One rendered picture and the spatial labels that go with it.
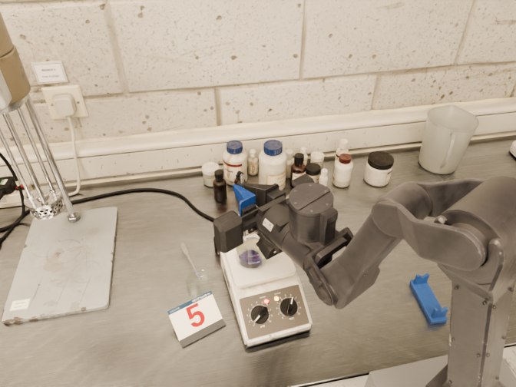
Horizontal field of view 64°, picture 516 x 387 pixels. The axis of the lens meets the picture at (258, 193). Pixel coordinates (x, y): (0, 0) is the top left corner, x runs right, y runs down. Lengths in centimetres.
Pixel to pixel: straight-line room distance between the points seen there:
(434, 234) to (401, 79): 93
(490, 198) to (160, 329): 65
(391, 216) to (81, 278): 71
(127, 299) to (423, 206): 65
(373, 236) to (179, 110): 78
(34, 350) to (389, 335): 65
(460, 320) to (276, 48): 81
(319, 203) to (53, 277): 63
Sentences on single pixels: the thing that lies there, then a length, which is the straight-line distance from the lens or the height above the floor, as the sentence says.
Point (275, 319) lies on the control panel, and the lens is 79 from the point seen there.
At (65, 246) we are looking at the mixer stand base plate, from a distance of 103.
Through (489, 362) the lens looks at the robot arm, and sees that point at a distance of 47.
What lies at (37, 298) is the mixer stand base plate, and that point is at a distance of 96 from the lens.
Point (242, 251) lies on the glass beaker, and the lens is 76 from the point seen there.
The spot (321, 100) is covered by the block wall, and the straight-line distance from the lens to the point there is 118.
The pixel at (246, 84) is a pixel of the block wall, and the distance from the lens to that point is 111.
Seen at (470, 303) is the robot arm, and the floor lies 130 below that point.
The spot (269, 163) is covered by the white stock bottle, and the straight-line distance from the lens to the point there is 103.
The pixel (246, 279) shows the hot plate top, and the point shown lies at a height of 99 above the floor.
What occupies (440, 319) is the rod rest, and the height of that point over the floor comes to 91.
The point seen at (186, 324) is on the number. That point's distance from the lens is 82.
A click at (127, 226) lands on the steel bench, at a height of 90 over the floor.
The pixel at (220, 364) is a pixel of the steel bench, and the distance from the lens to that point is 79.
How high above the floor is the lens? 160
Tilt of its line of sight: 40 degrees down
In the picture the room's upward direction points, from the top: straight up
